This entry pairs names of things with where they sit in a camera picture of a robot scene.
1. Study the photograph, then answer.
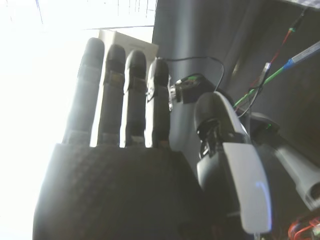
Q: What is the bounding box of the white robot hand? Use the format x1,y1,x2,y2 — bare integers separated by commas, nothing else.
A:
31,37,273,240

